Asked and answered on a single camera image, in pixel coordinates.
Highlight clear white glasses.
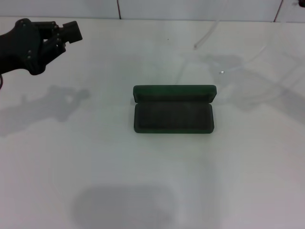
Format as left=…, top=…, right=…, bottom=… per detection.
left=193, top=19, right=273, bottom=75

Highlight green glasses case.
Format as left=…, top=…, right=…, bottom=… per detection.
left=132, top=84, right=218, bottom=135

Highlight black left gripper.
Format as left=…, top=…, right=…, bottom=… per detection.
left=0, top=18, right=84, bottom=76

